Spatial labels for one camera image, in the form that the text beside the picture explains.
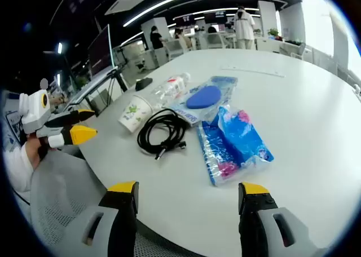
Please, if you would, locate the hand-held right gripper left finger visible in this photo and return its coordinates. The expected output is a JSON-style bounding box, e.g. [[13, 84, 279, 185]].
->
[[60, 180, 139, 257]]

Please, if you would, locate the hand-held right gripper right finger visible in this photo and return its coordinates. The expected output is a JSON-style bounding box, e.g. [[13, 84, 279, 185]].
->
[[238, 181, 329, 257]]

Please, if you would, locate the white paper cup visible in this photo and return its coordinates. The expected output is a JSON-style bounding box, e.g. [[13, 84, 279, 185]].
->
[[118, 95, 153, 134]]

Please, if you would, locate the blue wet wipes packet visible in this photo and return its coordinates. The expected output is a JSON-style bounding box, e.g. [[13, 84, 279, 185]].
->
[[197, 104, 275, 187]]

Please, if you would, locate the small black tabletop item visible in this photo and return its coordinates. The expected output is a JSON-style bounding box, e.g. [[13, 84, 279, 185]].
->
[[135, 78, 153, 91]]

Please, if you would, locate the clear plastic water bottle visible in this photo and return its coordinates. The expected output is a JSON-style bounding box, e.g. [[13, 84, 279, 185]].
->
[[151, 72, 191, 110]]

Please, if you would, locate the blue pad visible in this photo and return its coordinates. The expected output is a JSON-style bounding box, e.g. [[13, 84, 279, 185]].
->
[[165, 76, 238, 127]]

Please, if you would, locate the person's left hand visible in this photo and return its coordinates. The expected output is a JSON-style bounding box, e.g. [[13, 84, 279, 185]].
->
[[25, 136, 49, 171]]

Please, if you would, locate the tilted white board on stand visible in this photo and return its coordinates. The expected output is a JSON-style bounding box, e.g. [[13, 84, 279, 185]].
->
[[64, 67, 119, 111]]

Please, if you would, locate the grey mesh chair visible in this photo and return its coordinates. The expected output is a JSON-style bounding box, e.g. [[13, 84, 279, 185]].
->
[[29, 152, 204, 257]]

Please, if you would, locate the large dark monitor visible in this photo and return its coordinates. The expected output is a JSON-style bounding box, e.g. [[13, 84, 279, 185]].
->
[[87, 24, 113, 77]]

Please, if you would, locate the ceiling air conditioner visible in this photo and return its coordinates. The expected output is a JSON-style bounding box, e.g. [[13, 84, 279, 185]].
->
[[104, 0, 150, 15]]

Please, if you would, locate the ceiling light strip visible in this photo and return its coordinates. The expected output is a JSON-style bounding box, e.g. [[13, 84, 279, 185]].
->
[[122, 0, 300, 26]]

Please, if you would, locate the thin black cable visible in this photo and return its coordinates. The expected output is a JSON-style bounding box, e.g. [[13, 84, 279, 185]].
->
[[12, 188, 31, 206]]

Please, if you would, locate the table cable slot cover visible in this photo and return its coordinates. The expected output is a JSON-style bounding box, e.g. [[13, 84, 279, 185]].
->
[[221, 64, 286, 78]]

